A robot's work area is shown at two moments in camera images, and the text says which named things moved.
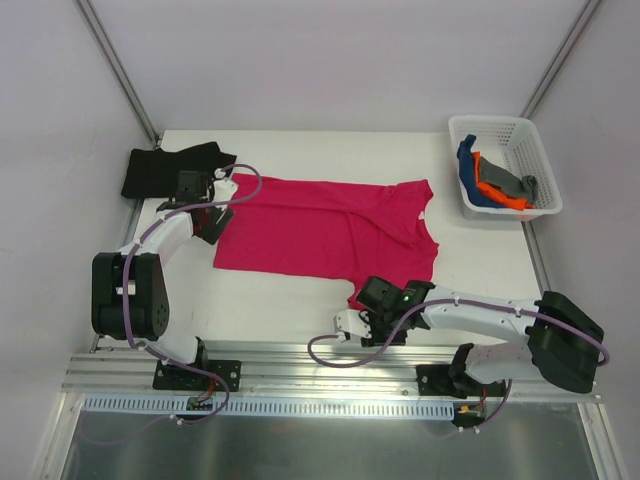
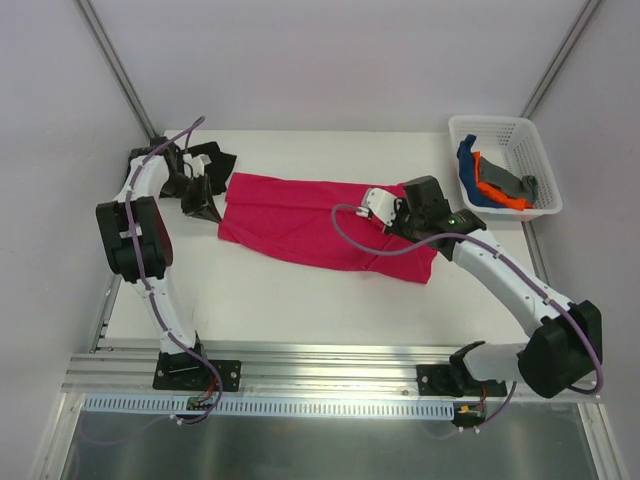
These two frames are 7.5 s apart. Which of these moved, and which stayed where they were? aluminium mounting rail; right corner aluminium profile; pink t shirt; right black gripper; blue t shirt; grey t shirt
Moved: pink t shirt; right black gripper
Stayed: grey t shirt; blue t shirt; aluminium mounting rail; right corner aluminium profile
